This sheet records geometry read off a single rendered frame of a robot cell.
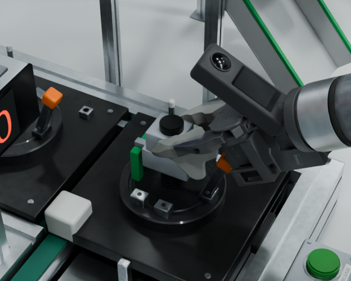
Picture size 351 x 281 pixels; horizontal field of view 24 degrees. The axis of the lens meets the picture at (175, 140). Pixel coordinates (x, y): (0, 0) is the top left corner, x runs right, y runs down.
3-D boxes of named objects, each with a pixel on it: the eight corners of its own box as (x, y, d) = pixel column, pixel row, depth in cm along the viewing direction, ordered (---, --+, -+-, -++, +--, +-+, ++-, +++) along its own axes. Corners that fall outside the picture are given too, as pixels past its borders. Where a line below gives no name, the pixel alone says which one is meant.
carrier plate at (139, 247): (290, 175, 111) (292, 164, 110) (214, 304, 96) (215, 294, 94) (138, 121, 119) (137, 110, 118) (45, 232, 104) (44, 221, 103)
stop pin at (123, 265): (132, 281, 101) (131, 261, 99) (127, 287, 101) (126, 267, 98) (122, 276, 102) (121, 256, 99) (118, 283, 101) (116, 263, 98)
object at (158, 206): (173, 211, 101) (173, 203, 100) (167, 219, 100) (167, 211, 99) (159, 206, 102) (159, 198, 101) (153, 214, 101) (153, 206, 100)
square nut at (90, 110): (94, 113, 118) (93, 108, 117) (88, 120, 117) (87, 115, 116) (84, 110, 118) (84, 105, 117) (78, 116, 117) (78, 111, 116)
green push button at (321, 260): (342, 265, 100) (345, 254, 99) (331, 288, 97) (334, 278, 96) (312, 252, 101) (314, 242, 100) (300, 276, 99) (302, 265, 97)
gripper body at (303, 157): (232, 189, 94) (320, 177, 86) (195, 131, 91) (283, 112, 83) (259, 148, 99) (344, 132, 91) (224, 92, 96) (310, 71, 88)
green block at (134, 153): (144, 176, 106) (142, 148, 102) (139, 182, 105) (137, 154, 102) (135, 173, 106) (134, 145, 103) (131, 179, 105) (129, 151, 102)
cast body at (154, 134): (203, 160, 103) (203, 119, 98) (186, 182, 100) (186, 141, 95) (145, 140, 106) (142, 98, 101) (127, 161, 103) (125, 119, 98)
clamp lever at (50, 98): (51, 126, 112) (63, 93, 106) (43, 135, 110) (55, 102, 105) (30, 112, 112) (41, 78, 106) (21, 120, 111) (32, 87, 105)
